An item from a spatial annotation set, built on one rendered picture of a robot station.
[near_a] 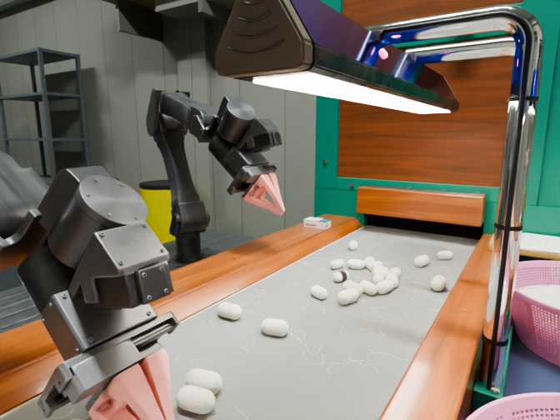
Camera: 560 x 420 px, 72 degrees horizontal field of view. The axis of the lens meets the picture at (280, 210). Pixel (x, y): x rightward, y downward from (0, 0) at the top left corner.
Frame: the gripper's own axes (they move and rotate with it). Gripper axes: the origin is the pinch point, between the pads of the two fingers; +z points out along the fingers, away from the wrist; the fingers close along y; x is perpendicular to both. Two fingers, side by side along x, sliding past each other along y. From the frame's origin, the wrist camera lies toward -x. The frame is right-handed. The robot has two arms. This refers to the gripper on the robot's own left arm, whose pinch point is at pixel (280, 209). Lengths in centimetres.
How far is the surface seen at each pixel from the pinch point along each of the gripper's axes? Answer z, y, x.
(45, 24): -394, 167, 168
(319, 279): 14.7, -1.4, 2.6
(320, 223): 2.4, 23.2, 8.0
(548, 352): 44.2, 2.9, -16.1
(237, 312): 12.1, -21.9, 2.8
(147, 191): -132, 121, 148
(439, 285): 28.4, 4.0, -10.9
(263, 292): 10.8, -11.5, 5.9
